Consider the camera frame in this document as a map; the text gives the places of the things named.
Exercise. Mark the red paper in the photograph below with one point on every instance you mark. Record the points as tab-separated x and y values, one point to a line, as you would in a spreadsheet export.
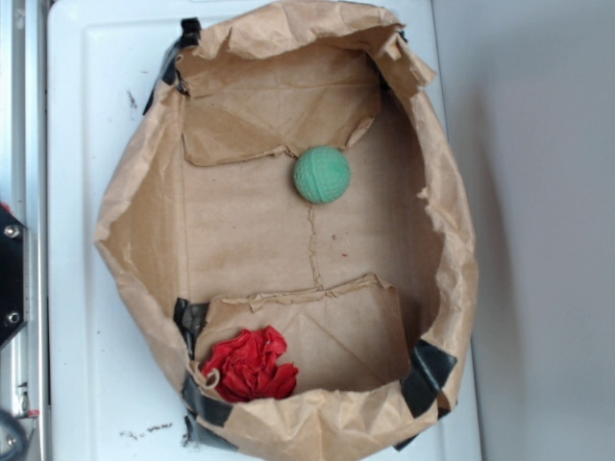
247	367

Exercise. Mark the green foam golf ball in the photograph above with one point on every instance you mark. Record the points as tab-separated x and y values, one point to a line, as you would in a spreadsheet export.
322	175

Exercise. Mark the brown paper bag tray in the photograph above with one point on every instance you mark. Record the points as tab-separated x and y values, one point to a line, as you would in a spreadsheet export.
202	206

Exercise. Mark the black tape bottom left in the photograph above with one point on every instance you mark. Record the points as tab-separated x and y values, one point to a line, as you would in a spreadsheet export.
190	318

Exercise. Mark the black tape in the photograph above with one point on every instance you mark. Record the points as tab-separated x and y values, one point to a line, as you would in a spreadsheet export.
191	29
431	368
190	318

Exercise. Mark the black tape bottom right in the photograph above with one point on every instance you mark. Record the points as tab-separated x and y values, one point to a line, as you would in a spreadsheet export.
431	368

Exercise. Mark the black tape top left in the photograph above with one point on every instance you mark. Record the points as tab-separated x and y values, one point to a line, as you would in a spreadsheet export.
191	29

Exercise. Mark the black metal bracket plate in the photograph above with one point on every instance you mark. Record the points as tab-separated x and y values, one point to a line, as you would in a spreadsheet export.
12	272

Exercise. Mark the aluminium frame rail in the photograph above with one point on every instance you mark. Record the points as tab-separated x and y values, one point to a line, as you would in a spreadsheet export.
25	414

